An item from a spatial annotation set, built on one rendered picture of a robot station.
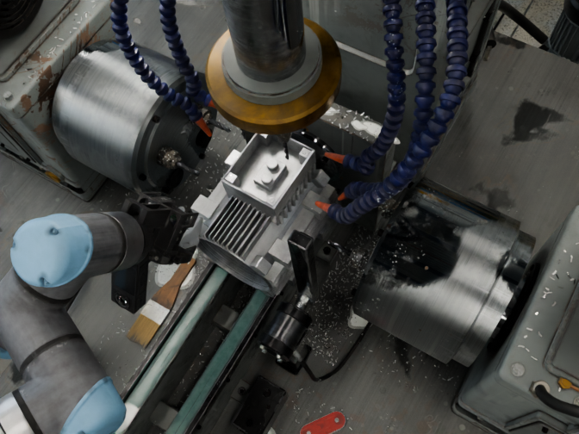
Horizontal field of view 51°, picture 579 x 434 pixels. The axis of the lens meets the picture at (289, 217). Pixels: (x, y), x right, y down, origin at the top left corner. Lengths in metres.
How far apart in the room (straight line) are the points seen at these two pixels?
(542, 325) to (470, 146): 0.60
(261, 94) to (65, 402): 0.42
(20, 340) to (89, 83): 0.51
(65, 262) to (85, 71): 0.51
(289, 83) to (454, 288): 0.36
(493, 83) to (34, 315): 1.12
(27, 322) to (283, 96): 0.40
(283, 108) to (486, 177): 0.68
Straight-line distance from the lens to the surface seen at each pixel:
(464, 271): 0.87
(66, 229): 0.68
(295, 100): 0.78
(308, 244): 0.77
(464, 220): 0.90
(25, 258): 0.69
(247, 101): 0.78
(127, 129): 1.03
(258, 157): 0.99
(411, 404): 1.19
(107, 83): 1.08
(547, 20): 2.16
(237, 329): 1.10
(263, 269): 0.94
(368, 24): 0.97
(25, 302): 0.73
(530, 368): 0.86
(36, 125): 1.18
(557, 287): 0.90
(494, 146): 1.40
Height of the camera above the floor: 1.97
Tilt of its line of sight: 66 degrees down
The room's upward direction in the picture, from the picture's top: 11 degrees counter-clockwise
